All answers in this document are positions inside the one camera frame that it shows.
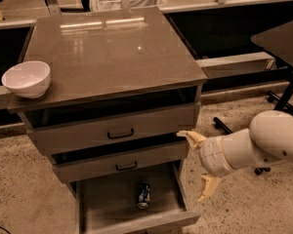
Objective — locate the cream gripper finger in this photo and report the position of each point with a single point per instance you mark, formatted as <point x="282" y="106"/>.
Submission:
<point x="210" y="186"/>
<point x="194" y="139"/>

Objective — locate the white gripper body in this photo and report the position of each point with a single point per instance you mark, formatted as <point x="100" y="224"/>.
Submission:
<point x="213" y="156"/>

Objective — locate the blue pepsi can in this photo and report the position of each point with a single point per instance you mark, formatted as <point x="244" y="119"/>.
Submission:
<point x="143" y="201"/>

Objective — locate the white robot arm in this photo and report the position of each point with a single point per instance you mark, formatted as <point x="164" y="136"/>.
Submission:
<point x="266" y="142"/>

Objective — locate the grey drawer cabinet with counter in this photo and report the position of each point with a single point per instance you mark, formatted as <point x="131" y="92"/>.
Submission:
<point x="133" y="55"/>

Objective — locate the open bottom grey drawer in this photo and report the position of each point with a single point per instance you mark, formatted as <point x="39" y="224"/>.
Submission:
<point x="108" y="204"/>

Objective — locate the middle grey drawer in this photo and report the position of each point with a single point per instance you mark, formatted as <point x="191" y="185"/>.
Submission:
<point x="121" y="161"/>

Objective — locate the top grey drawer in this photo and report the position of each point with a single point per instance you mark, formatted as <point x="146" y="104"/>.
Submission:
<point x="70" y="128"/>

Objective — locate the black table with wheeled base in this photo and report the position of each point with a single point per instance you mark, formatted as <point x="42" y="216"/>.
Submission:
<point x="279" y="42"/>

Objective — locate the white bowl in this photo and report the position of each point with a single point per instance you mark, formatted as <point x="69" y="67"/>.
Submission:
<point x="29" y="79"/>

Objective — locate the grey side rail ledge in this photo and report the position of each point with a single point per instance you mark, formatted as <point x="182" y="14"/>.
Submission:
<point x="236" y="65"/>

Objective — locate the white wire basket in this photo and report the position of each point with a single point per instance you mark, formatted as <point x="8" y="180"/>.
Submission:
<point x="111" y="5"/>

